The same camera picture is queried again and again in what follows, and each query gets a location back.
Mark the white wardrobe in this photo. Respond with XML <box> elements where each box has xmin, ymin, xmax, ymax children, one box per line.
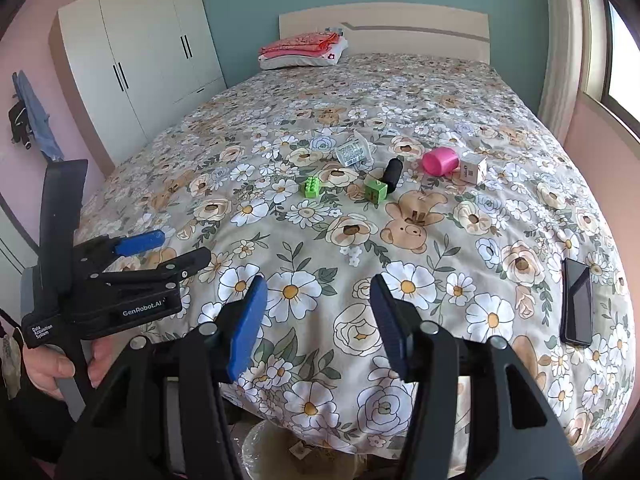
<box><xmin>49</xmin><ymin>0</ymin><xmax>227</xmax><ymax>168</ymax></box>

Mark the window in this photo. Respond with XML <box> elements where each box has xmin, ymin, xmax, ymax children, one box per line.
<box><xmin>575</xmin><ymin>0</ymin><xmax>640</xmax><ymax>131</ymax></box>

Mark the floral bear print blanket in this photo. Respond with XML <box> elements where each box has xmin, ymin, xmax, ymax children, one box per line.
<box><xmin>75</xmin><ymin>52</ymin><xmax>628</xmax><ymax>466</ymax></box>

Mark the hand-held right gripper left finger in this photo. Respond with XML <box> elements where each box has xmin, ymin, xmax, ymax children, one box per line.
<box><xmin>55</xmin><ymin>275</ymin><xmax>268</xmax><ymax>480</ymax></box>

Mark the hanging blue garment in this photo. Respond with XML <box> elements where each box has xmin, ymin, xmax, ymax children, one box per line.
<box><xmin>12</xmin><ymin>71</ymin><xmax>65</xmax><ymax>162</ymax></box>

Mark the green cube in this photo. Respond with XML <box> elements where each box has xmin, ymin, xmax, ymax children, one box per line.
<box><xmin>363</xmin><ymin>176</ymin><xmax>388</xmax><ymax>205</ymax></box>

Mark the folded pink cloth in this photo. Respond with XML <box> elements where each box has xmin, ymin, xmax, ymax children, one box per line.
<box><xmin>260</xmin><ymin>31</ymin><xmax>346</xmax><ymax>59</ymax></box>

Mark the clear plastic packet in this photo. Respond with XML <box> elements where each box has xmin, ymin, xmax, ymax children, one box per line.
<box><xmin>334</xmin><ymin>130</ymin><xmax>376</xmax><ymax>167</ymax></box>

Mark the cream window moulding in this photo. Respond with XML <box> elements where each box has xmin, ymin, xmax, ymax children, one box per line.
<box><xmin>537</xmin><ymin>0</ymin><xmax>583</xmax><ymax>146</ymax></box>

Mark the black smartphone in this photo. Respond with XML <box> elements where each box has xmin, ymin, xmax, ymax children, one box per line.
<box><xmin>559</xmin><ymin>257</ymin><xmax>594</xmax><ymax>347</ymax></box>

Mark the clear plastic bag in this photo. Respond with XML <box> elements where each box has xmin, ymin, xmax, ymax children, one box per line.
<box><xmin>240</xmin><ymin>417</ymin><xmax>373</xmax><ymax>480</ymax></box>

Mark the small white box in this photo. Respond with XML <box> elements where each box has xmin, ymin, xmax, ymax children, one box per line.
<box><xmin>459</xmin><ymin>152</ymin><xmax>488</xmax><ymax>184</ymax></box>

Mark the person's left hand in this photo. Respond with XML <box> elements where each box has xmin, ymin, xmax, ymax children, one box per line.
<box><xmin>22</xmin><ymin>337</ymin><xmax>121</xmax><ymax>401</ymax></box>

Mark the hanging black garment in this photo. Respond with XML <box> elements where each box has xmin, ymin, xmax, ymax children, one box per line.
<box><xmin>7</xmin><ymin>101</ymin><xmax>33</xmax><ymax>150</ymax></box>

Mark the white door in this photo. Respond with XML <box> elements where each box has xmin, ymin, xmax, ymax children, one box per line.
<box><xmin>0</xmin><ymin>195</ymin><xmax>46</xmax><ymax>311</ymax></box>

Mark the black cylinder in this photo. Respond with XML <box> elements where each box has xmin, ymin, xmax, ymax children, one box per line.
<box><xmin>381</xmin><ymin>158</ymin><xmax>404</xmax><ymax>195</ymax></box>

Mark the pink cup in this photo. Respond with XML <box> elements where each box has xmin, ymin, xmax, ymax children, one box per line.
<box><xmin>421</xmin><ymin>146</ymin><xmax>460</xmax><ymax>177</ymax></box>

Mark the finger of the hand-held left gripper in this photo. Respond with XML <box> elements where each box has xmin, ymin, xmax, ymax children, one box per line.
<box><xmin>75</xmin><ymin>230</ymin><xmax>166</xmax><ymax>263</ymax></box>
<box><xmin>92</xmin><ymin>246</ymin><xmax>212</xmax><ymax>288</ymax></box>

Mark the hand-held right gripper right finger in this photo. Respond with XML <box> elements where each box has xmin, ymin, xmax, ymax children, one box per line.
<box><xmin>370</xmin><ymin>274</ymin><xmax>583</xmax><ymax>480</ymax></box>

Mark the cream bed headboard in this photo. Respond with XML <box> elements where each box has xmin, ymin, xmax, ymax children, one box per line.
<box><xmin>278</xmin><ymin>2</ymin><xmax>491</xmax><ymax>66</ymax></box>

